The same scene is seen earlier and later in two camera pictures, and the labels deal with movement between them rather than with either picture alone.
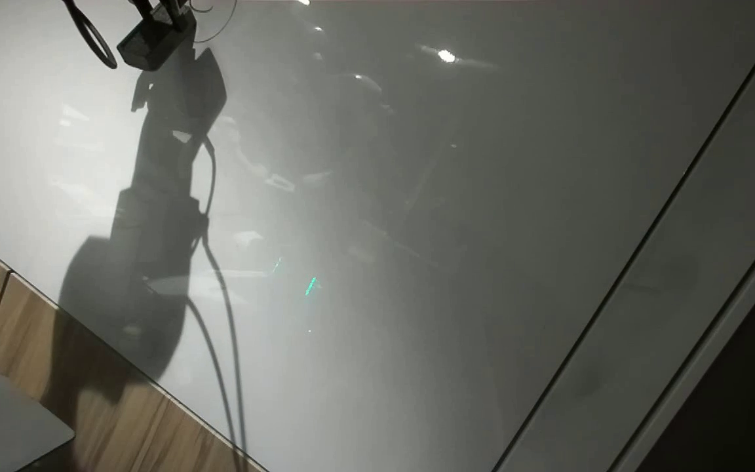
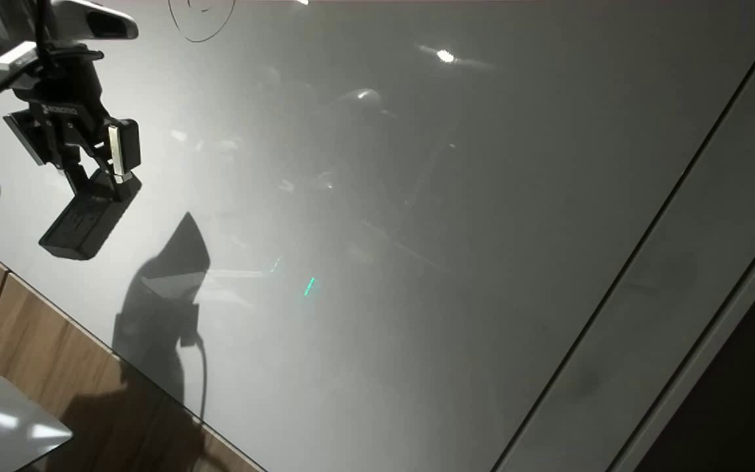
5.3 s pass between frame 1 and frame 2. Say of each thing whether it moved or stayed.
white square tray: stayed
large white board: stayed
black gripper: moved
